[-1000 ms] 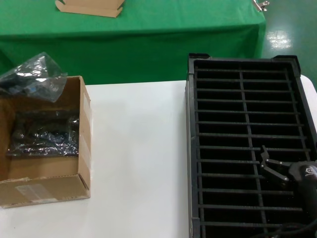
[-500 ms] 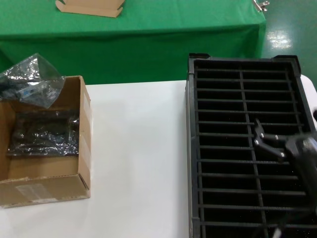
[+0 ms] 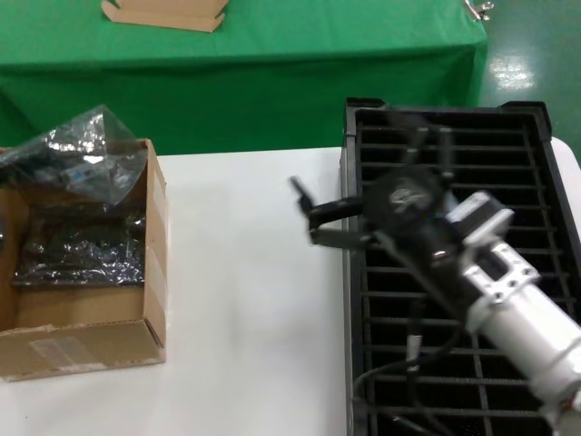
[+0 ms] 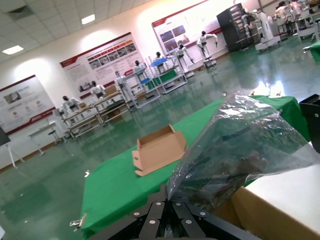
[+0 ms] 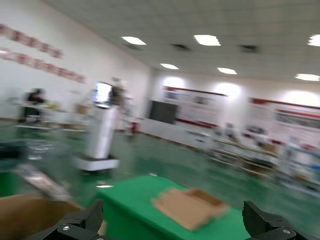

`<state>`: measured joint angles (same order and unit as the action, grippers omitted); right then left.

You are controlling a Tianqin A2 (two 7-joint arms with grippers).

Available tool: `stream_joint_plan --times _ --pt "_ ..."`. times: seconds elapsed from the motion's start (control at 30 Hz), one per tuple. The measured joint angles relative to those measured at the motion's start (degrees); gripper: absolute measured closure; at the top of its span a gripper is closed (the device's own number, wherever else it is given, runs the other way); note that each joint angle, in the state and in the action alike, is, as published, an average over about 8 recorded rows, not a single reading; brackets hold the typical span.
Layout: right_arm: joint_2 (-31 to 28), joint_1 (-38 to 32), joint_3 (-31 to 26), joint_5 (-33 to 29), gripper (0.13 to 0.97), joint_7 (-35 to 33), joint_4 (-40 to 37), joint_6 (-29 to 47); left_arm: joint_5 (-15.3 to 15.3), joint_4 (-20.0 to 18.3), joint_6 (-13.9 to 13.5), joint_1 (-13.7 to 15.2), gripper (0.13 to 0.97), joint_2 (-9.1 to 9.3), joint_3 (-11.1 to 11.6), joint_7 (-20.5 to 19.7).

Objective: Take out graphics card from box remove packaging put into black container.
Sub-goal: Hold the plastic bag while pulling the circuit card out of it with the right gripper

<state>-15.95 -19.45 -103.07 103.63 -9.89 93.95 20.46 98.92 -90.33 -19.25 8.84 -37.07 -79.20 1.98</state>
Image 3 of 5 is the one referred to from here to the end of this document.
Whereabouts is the translucent antistatic bubble bag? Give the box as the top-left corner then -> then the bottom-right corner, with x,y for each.
0,104 -> 138,213

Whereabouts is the black slotted plastic container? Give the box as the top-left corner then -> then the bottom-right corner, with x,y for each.
338,96 -> 581,436

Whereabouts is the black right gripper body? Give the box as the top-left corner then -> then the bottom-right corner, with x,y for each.
361,164 -> 460,274

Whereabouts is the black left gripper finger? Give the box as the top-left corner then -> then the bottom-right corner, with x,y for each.
0,146 -> 47,183

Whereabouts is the green tablecloth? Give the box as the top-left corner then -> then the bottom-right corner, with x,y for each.
0,0 -> 489,158

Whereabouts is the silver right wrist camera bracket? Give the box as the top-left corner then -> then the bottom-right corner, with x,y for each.
447,190 -> 544,310

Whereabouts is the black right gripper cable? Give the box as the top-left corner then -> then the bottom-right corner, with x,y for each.
353,302 -> 476,436

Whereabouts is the bagged graphics card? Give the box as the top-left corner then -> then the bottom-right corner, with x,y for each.
11,202 -> 147,289

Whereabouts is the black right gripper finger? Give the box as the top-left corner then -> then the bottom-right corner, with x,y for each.
289,175 -> 378,250
405,125 -> 456,182

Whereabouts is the brown cardboard box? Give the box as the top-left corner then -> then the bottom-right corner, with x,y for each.
0,138 -> 170,382

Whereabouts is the silver metal binder clip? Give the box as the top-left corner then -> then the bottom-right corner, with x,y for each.
462,0 -> 495,23

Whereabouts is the flat folded cardboard piece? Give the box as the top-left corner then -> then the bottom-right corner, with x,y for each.
100,0 -> 231,34

